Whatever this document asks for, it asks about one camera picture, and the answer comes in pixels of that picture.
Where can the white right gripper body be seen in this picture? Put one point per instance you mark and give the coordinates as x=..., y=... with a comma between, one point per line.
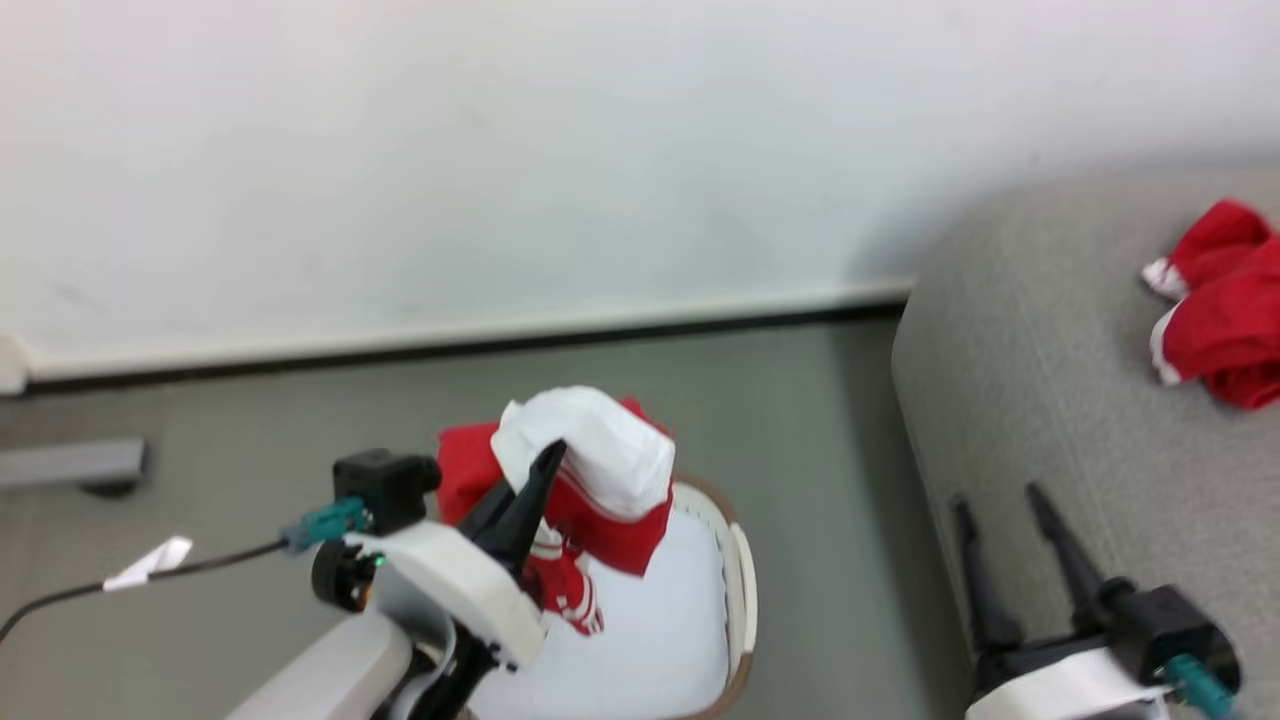
x=1060, y=690

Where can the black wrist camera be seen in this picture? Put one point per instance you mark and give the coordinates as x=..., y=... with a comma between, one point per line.
x=1165, y=625
x=385, y=485

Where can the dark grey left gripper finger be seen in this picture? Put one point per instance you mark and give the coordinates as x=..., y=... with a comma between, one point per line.
x=488, y=512
x=532, y=510

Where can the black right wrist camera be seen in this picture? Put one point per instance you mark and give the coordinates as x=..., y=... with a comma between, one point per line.
x=1165, y=625

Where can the red and white striped garment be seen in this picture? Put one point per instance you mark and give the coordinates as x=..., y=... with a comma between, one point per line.
x=600, y=450

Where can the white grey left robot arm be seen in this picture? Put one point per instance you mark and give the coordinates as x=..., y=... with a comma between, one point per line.
x=330, y=670

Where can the teal left camera connector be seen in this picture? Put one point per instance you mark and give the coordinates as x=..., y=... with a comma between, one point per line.
x=325, y=522

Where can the white fabric basket liner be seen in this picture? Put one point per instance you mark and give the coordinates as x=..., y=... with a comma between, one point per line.
x=650, y=640

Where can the grey fabric sofa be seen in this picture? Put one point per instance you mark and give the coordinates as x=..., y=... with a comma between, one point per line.
x=1060, y=400

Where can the grey metal support foot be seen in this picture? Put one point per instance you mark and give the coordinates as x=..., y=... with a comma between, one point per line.
x=70, y=462

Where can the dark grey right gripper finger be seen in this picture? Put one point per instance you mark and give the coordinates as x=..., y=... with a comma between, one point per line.
x=985, y=585
x=1070, y=555

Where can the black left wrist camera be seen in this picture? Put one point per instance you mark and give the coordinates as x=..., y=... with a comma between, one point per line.
x=385, y=485

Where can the white wall socket box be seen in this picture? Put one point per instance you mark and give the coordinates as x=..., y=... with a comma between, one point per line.
x=10, y=365

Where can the teal right camera connector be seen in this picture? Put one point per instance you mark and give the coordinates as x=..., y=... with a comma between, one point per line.
x=1200, y=685

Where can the white slatted laundry basket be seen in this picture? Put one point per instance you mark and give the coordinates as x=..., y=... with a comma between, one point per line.
x=742, y=590

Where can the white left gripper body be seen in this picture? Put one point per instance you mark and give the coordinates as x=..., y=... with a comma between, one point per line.
x=455, y=580

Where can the black caster wheel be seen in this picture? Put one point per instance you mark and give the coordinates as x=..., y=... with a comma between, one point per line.
x=110, y=489

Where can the teal camera connector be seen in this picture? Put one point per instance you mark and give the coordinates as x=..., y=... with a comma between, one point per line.
x=1200, y=685
x=325, y=522

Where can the red garment with white collar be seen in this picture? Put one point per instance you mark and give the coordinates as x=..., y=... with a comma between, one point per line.
x=1225, y=320

